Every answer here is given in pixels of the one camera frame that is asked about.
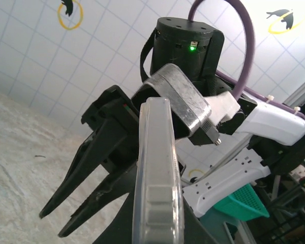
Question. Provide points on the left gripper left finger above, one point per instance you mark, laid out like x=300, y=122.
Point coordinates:
x=122, y=223

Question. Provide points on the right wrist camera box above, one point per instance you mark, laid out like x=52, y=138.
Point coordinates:
x=178, y=94

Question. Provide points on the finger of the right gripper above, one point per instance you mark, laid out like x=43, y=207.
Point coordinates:
x=96, y=152
x=104, y=198

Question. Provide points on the aluminium frame upright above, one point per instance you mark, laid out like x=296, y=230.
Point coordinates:
x=302, y=91

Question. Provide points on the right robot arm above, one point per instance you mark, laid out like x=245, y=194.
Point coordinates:
x=269, y=122

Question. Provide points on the teal mesh basket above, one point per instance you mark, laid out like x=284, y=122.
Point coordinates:
x=244, y=206

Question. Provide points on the black phone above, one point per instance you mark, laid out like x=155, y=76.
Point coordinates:
x=155, y=152

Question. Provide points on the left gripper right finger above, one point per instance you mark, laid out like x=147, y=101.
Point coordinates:
x=193, y=228

